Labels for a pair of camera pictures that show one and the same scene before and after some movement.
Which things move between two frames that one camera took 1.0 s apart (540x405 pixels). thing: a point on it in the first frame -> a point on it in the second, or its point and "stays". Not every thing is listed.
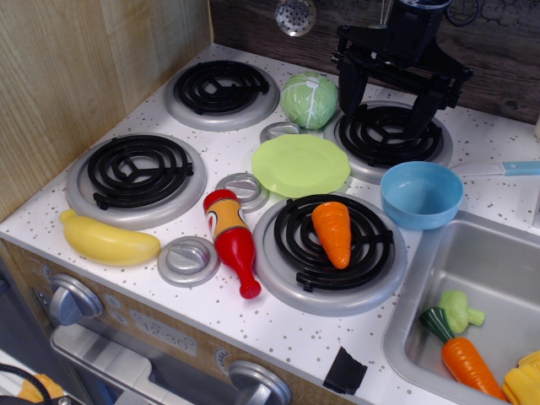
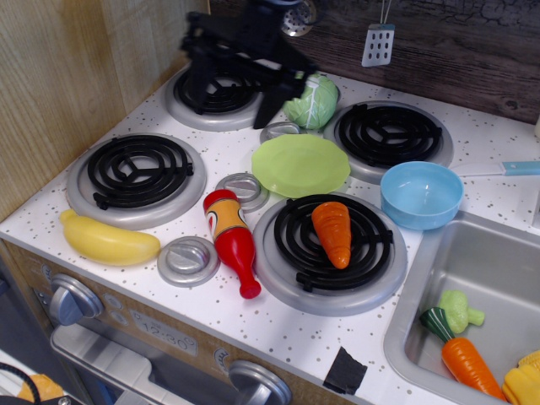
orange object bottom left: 30,392 stays
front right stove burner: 293,267 stays
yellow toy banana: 99,244 stays
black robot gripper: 407,44 -> 256,36
